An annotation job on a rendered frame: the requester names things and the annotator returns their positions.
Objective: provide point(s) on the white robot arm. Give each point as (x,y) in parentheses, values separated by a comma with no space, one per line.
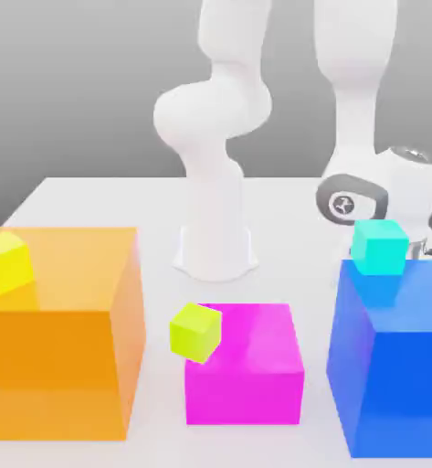
(215,109)

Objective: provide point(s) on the small lime green cube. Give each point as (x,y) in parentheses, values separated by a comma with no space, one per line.
(194,333)

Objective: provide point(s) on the small cyan cube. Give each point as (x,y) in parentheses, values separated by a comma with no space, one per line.
(379,248)

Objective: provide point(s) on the small yellow cube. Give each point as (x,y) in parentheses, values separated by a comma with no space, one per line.
(4,264)

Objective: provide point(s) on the large magenta box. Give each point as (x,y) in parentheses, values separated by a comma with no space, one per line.
(252,387)

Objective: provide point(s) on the large orange box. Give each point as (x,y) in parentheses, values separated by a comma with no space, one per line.
(54,351)

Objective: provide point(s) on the large blue box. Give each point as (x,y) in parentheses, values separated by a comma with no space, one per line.
(405,387)

